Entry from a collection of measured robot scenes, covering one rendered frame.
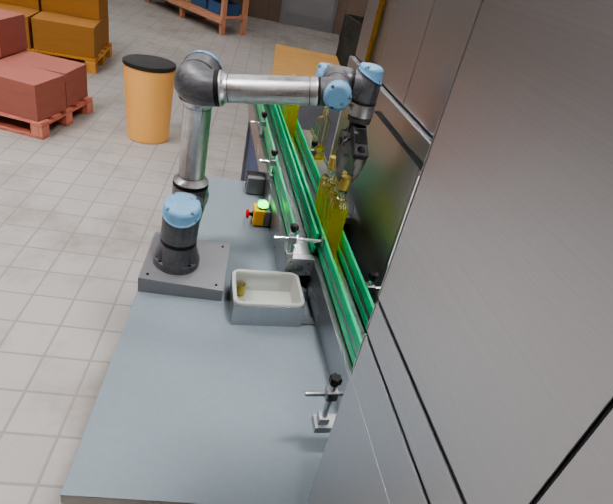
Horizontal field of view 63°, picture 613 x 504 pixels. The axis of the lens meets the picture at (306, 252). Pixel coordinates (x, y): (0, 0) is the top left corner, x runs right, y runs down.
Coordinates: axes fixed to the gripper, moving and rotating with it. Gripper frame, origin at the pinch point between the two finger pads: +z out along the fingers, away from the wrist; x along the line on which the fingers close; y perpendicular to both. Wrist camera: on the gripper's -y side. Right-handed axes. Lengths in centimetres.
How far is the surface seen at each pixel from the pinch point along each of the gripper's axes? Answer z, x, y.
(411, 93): -28.6, -15.1, 4.6
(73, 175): 116, 133, 206
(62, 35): 81, 196, 455
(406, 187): -7.9, -12.4, -18.5
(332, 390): 19, 14, -71
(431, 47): -43.1, -15.2, 0.7
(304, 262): 29.2, 9.2, -6.9
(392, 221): 4.6, -12.3, -16.9
